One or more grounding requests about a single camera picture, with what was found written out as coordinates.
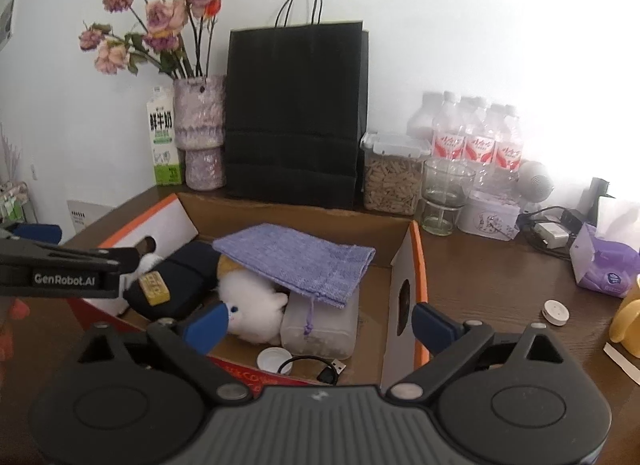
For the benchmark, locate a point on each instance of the black power adapter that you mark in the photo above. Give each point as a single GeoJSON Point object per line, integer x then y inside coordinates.
{"type": "Point", "coordinates": [571, 219]}

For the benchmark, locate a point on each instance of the dried pink rose bouquet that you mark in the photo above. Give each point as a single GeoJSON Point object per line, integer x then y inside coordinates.
{"type": "Point", "coordinates": [162, 12]}

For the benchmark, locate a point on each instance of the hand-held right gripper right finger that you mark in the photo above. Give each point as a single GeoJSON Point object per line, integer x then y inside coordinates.
{"type": "Point", "coordinates": [432, 327]}

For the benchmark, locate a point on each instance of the white green milk carton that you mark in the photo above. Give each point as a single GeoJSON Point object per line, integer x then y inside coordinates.
{"type": "Point", "coordinates": [162, 145]}

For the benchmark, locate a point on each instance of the navy cloth pouch yellow tag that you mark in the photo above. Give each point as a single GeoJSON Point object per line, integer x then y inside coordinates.
{"type": "Point", "coordinates": [190, 270]}

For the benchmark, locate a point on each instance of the white paper strip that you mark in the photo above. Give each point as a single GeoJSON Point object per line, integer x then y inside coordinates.
{"type": "Point", "coordinates": [620, 360]}

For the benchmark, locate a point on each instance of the white round speaker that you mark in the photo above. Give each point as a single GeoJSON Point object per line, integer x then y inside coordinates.
{"type": "Point", "coordinates": [537, 180]}

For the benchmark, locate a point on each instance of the white printed tin box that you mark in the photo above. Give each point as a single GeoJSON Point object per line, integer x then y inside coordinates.
{"type": "Point", "coordinates": [487, 217]}

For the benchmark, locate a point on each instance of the clear container of seeds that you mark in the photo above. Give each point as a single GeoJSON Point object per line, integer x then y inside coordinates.
{"type": "Point", "coordinates": [392, 185]}

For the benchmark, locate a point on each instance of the white plush toy yellow hat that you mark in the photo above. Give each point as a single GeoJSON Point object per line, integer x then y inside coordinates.
{"type": "Point", "coordinates": [250, 305]}

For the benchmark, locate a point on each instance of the clear glass cup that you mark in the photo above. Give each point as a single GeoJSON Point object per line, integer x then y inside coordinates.
{"type": "Point", "coordinates": [445, 195]}

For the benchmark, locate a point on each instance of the white round puck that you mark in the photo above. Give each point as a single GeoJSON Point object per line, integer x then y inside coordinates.
{"type": "Point", "coordinates": [555, 312]}

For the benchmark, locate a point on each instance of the white printed board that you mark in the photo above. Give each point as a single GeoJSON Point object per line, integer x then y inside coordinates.
{"type": "Point", "coordinates": [85, 217]}

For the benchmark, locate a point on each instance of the black paper bag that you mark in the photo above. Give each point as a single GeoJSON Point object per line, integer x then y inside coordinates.
{"type": "Point", "coordinates": [295, 110]}

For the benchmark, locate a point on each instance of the translucent plastic jar white lid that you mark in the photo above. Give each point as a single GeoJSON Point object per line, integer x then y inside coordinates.
{"type": "Point", "coordinates": [325, 335]}

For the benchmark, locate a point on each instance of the white power adapter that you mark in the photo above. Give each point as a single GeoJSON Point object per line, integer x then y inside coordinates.
{"type": "Point", "coordinates": [550, 234]}

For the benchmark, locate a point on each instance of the yellow cup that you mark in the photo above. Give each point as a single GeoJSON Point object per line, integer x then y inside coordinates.
{"type": "Point", "coordinates": [627, 325]}

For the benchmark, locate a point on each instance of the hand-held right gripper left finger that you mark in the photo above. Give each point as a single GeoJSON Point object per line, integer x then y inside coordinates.
{"type": "Point", "coordinates": [207, 325]}

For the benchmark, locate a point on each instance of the orange-edged cardboard box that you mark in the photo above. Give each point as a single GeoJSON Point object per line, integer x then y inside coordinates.
{"type": "Point", "coordinates": [300, 217]}

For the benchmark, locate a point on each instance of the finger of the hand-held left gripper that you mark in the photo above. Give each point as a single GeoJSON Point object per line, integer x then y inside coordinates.
{"type": "Point", "coordinates": [125, 259]}
{"type": "Point", "coordinates": [35, 233]}

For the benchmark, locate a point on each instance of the pack of water bottles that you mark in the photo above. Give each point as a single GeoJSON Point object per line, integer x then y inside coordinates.
{"type": "Point", "coordinates": [480, 145]}

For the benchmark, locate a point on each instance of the purple tissue pack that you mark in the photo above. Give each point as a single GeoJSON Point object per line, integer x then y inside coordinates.
{"type": "Point", "coordinates": [600, 265]}

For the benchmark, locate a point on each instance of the purple textured vase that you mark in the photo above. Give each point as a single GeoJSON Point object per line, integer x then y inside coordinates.
{"type": "Point", "coordinates": [200, 120]}

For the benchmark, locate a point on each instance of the black charging stand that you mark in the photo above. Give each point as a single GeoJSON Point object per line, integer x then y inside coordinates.
{"type": "Point", "coordinates": [595, 195]}

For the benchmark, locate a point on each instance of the white round bottle cap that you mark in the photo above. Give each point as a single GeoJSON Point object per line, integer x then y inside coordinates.
{"type": "Point", "coordinates": [272, 360]}

